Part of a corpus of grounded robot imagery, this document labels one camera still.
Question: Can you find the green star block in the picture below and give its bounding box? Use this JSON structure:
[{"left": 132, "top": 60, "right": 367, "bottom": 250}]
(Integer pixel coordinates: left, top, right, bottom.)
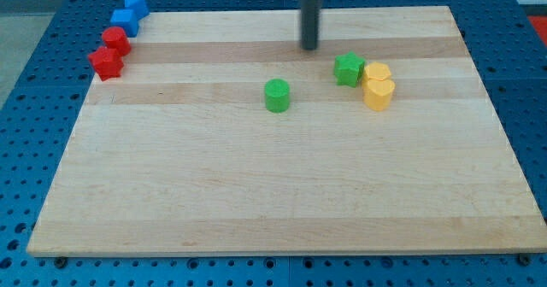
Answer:
[{"left": 333, "top": 51, "right": 367, "bottom": 88}]

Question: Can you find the yellow hexagon block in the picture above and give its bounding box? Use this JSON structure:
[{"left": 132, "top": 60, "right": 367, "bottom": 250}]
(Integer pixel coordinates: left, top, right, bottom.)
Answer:
[{"left": 364, "top": 62, "right": 391, "bottom": 81}]

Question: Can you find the red star block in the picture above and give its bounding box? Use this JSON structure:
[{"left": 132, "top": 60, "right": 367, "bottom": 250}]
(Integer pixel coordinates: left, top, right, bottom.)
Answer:
[{"left": 87, "top": 46, "right": 124, "bottom": 81}]

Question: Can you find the green cylinder block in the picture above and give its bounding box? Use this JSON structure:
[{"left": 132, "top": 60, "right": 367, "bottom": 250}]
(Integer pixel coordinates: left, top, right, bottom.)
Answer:
[{"left": 264, "top": 79, "right": 291, "bottom": 113}]

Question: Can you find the wooden board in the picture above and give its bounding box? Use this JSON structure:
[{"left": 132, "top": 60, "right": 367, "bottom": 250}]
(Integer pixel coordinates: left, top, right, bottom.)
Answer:
[{"left": 27, "top": 6, "right": 546, "bottom": 258}]

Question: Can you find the yellow heart block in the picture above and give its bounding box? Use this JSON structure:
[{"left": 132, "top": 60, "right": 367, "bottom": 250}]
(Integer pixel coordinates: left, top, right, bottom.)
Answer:
[{"left": 363, "top": 79, "right": 396, "bottom": 112}]

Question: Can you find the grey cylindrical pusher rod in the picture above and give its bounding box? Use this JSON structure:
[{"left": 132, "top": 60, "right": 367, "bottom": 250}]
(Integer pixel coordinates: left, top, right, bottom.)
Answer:
[{"left": 299, "top": 0, "right": 321, "bottom": 50}]

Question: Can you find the red cylinder block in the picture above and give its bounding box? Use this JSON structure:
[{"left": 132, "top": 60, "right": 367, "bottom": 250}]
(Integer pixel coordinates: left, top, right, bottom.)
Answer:
[{"left": 102, "top": 26, "right": 132, "bottom": 56}]

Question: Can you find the blue cube block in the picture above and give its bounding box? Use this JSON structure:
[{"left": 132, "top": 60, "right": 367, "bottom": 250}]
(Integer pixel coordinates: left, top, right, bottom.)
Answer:
[{"left": 109, "top": 9, "right": 139, "bottom": 38}]

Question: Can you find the blue triangle block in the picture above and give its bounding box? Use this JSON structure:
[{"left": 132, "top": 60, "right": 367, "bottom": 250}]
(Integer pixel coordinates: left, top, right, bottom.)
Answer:
[{"left": 124, "top": 0, "right": 150, "bottom": 20}]

